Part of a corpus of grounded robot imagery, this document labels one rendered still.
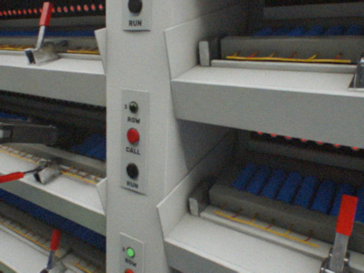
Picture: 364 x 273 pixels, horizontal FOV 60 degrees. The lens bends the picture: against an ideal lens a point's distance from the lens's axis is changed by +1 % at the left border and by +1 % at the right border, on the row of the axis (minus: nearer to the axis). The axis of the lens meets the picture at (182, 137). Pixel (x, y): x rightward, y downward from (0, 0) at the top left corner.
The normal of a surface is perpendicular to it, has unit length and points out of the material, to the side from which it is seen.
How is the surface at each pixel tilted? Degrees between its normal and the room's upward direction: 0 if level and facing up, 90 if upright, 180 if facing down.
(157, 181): 90
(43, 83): 108
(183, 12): 90
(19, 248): 18
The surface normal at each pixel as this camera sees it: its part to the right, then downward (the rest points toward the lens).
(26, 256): -0.12, -0.87
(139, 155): -0.55, 0.16
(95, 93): -0.54, 0.46
